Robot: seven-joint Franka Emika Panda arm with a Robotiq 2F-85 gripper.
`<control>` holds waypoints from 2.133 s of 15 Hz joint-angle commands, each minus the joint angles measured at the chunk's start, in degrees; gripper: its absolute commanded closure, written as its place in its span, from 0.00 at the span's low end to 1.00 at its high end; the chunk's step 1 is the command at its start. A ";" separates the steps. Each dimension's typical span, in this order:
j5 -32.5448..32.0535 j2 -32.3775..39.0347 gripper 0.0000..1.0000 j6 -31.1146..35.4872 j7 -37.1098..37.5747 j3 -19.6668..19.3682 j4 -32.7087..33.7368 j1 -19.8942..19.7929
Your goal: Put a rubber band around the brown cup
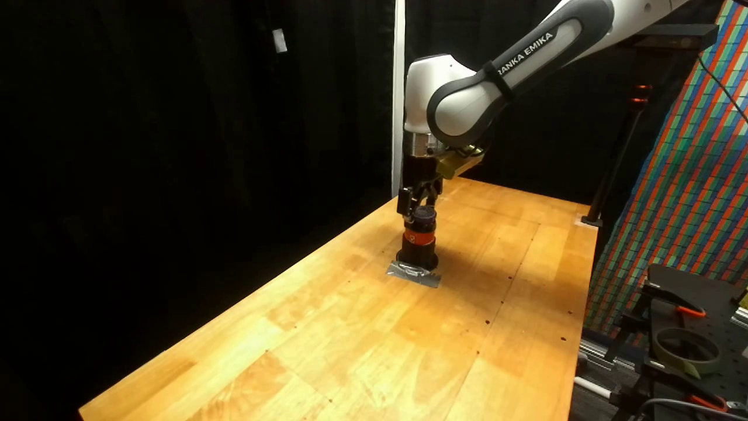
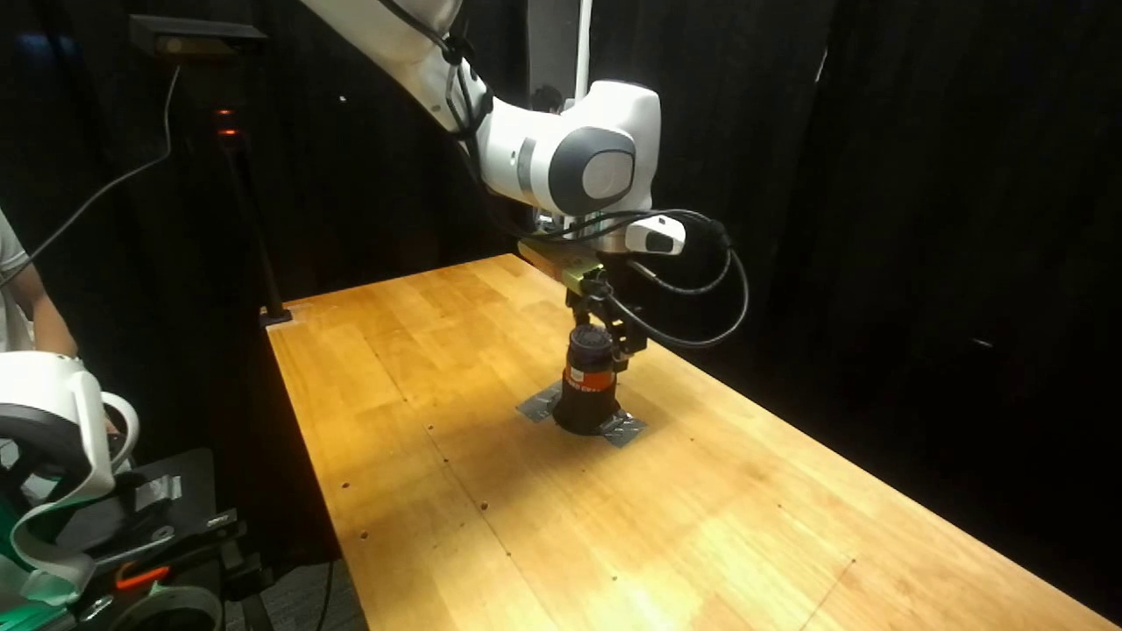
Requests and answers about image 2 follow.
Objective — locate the person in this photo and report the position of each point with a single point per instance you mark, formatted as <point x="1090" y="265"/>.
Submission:
<point x="17" y="298"/>

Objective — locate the brown cup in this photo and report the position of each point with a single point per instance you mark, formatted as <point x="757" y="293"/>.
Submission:
<point x="585" y="405"/>

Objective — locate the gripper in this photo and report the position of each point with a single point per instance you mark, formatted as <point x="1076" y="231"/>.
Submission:
<point x="589" y="302"/>

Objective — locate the white headset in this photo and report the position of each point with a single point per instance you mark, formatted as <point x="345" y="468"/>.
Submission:
<point x="53" y="394"/>

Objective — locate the grey tape piece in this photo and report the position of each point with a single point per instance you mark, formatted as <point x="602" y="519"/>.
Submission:
<point x="624" y="429"/>
<point x="538" y="403"/>

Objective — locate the white pole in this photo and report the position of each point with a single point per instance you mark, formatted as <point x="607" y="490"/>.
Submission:
<point x="583" y="44"/>

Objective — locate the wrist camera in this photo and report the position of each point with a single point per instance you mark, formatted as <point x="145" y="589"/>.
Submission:
<point x="557" y="259"/>

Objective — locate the camera on mount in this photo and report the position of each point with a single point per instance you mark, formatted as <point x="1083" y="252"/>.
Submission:
<point x="195" y="35"/>

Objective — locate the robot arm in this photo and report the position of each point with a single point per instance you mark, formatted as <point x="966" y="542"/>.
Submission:
<point x="561" y="158"/>

